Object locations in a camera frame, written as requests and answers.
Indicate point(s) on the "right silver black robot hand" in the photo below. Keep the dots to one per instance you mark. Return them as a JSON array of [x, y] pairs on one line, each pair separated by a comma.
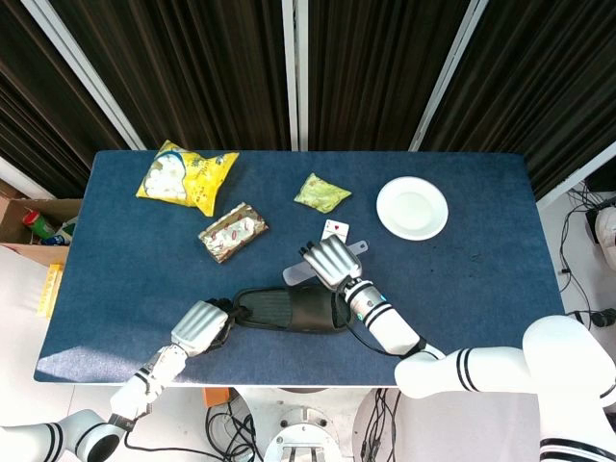
[[332, 262]]

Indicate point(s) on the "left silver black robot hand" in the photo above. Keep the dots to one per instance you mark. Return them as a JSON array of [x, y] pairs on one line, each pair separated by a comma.
[[197, 327]]

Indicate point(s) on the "grey scrubbing brush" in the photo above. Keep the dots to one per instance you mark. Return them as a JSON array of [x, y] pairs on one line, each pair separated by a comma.
[[298, 275]]

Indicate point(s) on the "black rubber slipper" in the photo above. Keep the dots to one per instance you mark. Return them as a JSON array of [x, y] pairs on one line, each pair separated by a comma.
[[293, 313]]

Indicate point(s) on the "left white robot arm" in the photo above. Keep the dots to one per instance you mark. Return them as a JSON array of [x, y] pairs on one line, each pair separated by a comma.
[[144, 380]]

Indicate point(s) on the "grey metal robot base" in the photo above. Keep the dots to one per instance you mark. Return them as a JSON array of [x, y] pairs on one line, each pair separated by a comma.
[[308, 423]]

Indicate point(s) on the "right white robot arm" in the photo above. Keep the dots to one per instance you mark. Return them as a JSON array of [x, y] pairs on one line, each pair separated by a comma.
[[481, 368]]

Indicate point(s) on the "deck of playing cards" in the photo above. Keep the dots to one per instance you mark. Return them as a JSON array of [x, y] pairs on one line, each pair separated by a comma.
[[334, 227]]

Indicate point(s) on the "small yellow-green packet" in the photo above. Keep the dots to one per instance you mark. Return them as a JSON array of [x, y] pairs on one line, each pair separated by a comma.
[[321, 193]]

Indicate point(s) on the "blue table cloth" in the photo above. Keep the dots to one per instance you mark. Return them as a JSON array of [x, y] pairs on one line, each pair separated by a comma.
[[144, 279]]

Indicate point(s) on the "orange small box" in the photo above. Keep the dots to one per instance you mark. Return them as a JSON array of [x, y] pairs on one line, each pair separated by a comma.
[[215, 396]]

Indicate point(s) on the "white round plate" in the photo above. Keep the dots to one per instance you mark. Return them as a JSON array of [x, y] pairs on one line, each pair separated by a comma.
[[412, 208]]

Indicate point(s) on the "silver red-printed packet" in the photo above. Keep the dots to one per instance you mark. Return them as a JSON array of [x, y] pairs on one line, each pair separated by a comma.
[[233, 233]]

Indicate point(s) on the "yellow snack bag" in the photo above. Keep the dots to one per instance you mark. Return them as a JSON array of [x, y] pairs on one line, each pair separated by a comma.
[[197, 180]]

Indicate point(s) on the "yellow flat box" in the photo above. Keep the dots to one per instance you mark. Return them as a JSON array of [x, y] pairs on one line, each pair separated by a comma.
[[50, 291]]

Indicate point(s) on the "blue white package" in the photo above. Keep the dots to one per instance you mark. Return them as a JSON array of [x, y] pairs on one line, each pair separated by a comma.
[[62, 233]]

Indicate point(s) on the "green bottle with red cap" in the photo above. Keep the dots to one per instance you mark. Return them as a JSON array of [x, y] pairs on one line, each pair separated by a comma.
[[38, 223]]

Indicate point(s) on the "dark brown curtain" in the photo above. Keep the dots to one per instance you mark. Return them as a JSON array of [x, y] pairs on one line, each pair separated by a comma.
[[192, 72], [370, 72], [539, 72], [38, 106]]

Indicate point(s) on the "brown cardboard box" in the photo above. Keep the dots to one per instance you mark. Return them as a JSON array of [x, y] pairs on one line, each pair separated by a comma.
[[14, 250]]

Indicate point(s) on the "white round device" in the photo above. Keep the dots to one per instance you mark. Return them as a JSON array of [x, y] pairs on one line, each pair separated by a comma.
[[605, 226]]

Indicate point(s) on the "black power adapter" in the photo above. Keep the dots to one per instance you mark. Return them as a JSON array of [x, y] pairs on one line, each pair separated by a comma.
[[605, 317]]

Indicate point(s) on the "white double frame post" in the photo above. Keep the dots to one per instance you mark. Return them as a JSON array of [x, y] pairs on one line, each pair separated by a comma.
[[294, 72]]

